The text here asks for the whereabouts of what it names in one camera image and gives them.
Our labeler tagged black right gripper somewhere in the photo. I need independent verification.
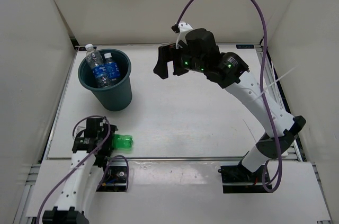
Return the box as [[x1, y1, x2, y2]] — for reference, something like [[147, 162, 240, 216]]
[[154, 42, 207, 80]]

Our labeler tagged green plastic soda bottle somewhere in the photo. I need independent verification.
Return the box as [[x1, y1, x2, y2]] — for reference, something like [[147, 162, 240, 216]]
[[112, 134, 133, 152]]

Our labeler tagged blue label white cap bottle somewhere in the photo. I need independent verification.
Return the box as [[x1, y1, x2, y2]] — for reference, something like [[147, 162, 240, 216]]
[[104, 52, 121, 84]]

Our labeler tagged small blue label water bottle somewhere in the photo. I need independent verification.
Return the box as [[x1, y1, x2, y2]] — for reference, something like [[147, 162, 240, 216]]
[[85, 44, 112, 88]]

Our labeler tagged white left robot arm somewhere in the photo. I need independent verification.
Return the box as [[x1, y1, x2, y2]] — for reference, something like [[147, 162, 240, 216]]
[[36, 115, 117, 223]]

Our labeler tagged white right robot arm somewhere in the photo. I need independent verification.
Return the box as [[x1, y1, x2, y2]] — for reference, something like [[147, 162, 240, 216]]
[[153, 28, 306, 182]]

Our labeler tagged dark green ribbed plastic bin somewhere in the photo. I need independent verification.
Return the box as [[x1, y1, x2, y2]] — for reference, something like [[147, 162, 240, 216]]
[[78, 49, 132, 111]]

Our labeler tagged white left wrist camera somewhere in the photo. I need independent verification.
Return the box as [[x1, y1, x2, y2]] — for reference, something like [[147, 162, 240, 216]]
[[73, 126, 86, 140]]

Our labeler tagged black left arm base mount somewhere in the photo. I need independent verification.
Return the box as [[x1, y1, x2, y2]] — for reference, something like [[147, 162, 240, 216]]
[[96, 162, 129, 192]]

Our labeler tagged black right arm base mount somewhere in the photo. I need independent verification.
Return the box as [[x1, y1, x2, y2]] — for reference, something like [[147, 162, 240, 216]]
[[218, 162, 272, 194]]

